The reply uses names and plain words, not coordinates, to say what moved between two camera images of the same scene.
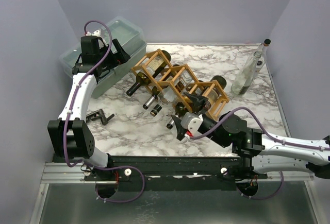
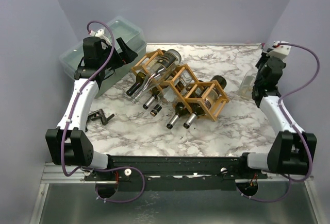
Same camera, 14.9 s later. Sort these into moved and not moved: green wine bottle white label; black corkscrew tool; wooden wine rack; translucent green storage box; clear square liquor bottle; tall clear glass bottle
Moved: tall clear glass bottle; green wine bottle white label
Not moved: black corkscrew tool; clear square liquor bottle; wooden wine rack; translucent green storage box
